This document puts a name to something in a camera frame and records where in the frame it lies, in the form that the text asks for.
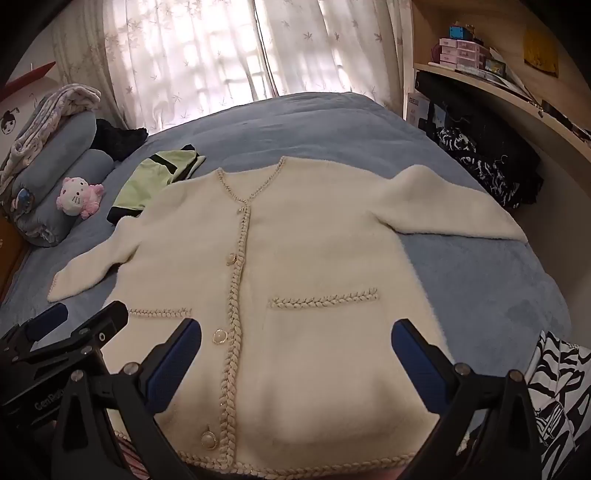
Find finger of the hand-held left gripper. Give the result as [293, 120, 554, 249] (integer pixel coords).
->
[0, 303, 69, 361]
[18, 302, 129, 370]

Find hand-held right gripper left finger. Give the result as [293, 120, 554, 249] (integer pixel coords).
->
[52, 318, 202, 480]

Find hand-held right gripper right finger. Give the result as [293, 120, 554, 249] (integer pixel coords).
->
[391, 318, 542, 480]

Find cream fuzzy cardigan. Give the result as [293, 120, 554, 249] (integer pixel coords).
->
[47, 156, 529, 469]

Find pink and white plush cat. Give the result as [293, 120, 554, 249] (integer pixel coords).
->
[56, 176, 105, 219]

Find green and black shirt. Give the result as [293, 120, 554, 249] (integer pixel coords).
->
[107, 145, 207, 225]

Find zebra print clothing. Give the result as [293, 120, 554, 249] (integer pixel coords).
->
[526, 330, 591, 472]

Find blue rolled pillow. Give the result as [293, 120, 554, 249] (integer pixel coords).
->
[16, 150, 115, 247]
[11, 111, 98, 204]

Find black fuzzy garment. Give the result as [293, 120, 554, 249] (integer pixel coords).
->
[90, 119, 148, 162]

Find black and white patterned cloth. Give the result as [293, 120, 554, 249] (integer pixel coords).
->
[436, 127, 522, 208]

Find floral blanket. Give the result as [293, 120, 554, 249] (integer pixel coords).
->
[0, 84, 101, 185]

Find white carton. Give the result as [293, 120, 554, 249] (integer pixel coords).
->
[405, 90, 428, 127]

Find blue bed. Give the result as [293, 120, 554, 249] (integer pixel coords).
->
[0, 92, 573, 370]

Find white floral curtain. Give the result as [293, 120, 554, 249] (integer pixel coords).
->
[51, 0, 273, 134]
[254, 0, 411, 112]

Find wooden bookshelf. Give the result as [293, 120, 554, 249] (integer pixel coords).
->
[411, 0, 591, 185]

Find pink drawer organiser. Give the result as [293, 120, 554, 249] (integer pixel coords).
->
[438, 38, 488, 68]

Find yellow paper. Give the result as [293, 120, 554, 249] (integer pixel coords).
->
[524, 28, 559, 78]

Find red wall shelf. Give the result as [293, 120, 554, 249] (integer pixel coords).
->
[0, 61, 57, 100]

